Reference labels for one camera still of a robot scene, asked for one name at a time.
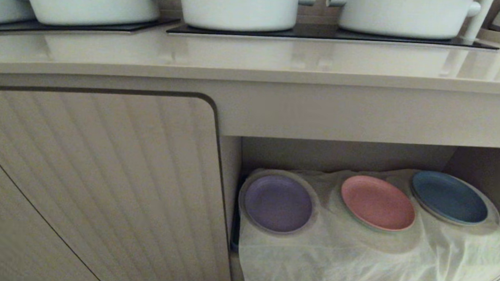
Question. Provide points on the purple plate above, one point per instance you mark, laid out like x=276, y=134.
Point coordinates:
x=277, y=203

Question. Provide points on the pink plate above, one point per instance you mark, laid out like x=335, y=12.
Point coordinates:
x=377, y=203

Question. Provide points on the blue plate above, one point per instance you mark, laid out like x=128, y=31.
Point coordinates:
x=449, y=197

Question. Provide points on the ribbed beige cabinet door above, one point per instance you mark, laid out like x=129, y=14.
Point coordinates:
x=93, y=188

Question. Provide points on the black induction cooktop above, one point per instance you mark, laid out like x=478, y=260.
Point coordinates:
x=324, y=34
x=67, y=25

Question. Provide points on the white thin cloth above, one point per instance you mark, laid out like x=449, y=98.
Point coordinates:
x=355, y=261

